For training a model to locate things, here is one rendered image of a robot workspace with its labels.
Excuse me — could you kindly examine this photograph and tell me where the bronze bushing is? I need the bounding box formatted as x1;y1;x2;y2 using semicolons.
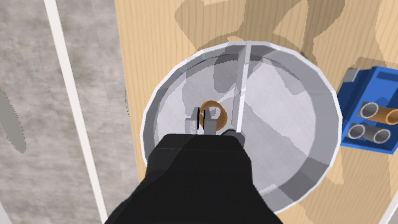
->
199;100;227;131
365;107;398;125

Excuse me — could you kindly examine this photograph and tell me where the grey metal sleeve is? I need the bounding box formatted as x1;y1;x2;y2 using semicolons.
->
360;124;391;143
346;123;365;139
356;101;378;118

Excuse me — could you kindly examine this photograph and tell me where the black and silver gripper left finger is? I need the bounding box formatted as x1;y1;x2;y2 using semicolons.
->
185;107;200;134

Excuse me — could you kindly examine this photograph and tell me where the blue crate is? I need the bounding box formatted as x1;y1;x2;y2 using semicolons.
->
337;66;398;155

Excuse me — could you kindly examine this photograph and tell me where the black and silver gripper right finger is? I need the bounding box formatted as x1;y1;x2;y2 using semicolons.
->
203;108;217;135

